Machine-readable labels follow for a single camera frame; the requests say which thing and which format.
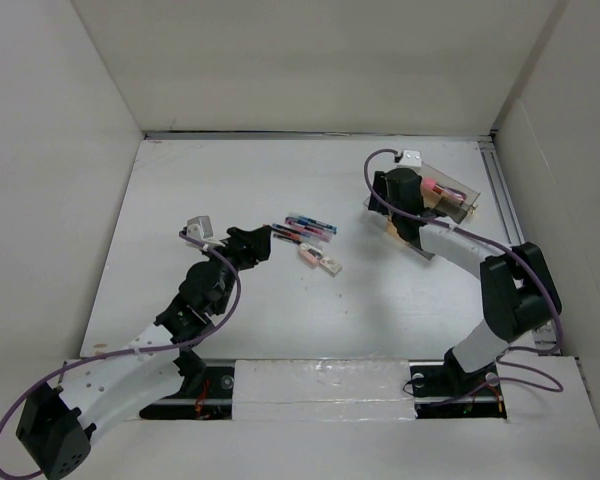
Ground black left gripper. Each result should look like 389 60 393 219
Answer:
199 225 268 315

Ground pink capped crayon tube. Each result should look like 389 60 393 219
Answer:
421 177 466 204

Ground blue grip gel pen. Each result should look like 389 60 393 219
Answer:
285 217 337 234

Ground clear blue ink pen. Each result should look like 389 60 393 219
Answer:
288 212 337 232

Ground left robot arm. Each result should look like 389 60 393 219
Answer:
16 226 271 479

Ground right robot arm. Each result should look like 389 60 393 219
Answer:
365 168 562 396

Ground clear three-compartment desk organizer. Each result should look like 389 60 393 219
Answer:
366 169 478 260

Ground black ink refill pen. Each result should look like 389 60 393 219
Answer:
273 233 303 245

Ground red ink refill pen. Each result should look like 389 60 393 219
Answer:
271 223 307 237

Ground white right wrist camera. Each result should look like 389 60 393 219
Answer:
394 150 422 169

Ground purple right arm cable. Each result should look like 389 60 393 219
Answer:
363 148 565 404

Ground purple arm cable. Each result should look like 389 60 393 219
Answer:
363 148 565 404
0 232 244 479

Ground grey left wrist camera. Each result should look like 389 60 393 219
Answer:
183 216 215 245

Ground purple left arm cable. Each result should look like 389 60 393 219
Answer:
0 232 244 479

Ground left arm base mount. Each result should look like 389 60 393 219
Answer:
139 360 235 421

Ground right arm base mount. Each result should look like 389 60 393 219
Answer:
403 361 507 420

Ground aluminium side rail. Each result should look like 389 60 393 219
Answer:
478 137 557 355

